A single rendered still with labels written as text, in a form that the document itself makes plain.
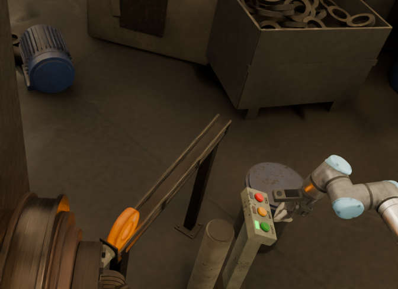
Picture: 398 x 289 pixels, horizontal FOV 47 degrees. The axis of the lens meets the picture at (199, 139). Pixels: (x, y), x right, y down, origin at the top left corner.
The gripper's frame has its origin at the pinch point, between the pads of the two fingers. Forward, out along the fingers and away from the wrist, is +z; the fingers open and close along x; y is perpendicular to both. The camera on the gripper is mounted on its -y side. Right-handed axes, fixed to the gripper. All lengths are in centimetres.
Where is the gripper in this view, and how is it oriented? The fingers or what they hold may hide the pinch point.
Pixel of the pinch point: (274, 218)
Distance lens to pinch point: 183.9
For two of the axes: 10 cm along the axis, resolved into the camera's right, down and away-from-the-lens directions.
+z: -5.0, 6.4, 5.8
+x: -0.7, -6.9, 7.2
